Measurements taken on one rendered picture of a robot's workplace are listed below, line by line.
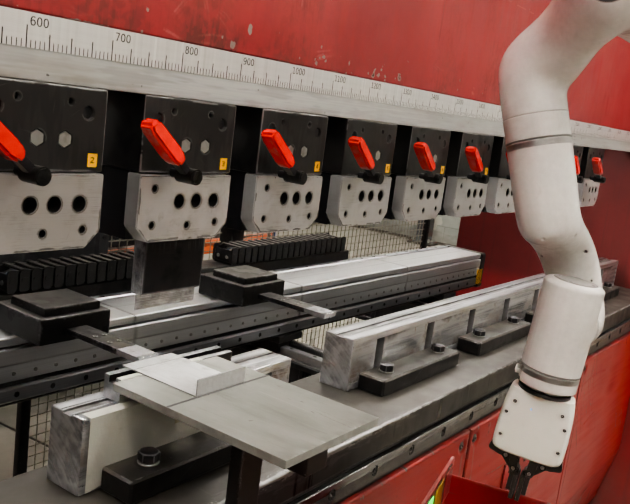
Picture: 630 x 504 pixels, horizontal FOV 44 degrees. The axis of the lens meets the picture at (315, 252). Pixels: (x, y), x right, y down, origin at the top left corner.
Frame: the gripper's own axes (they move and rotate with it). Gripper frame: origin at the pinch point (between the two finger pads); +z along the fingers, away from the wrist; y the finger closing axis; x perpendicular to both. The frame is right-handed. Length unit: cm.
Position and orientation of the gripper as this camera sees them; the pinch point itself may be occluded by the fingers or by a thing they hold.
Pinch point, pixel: (517, 484)
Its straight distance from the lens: 124.7
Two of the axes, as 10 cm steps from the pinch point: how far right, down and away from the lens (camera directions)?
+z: -2.0, 9.6, 2.1
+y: 9.0, 2.7, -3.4
